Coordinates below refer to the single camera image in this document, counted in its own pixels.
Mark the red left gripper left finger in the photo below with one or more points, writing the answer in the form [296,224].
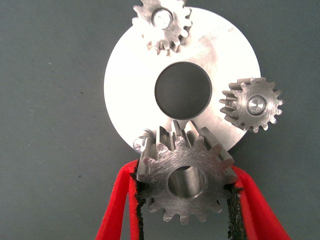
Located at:
[117,200]

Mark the round metal carrier plate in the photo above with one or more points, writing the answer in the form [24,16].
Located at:
[130,87]

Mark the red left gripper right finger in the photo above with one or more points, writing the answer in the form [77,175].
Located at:
[257,212]

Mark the dark grey table cloth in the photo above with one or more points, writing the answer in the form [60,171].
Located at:
[50,100]

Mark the small steel planetary gear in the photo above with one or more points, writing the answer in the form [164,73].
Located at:
[175,30]
[162,180]
[240,110]

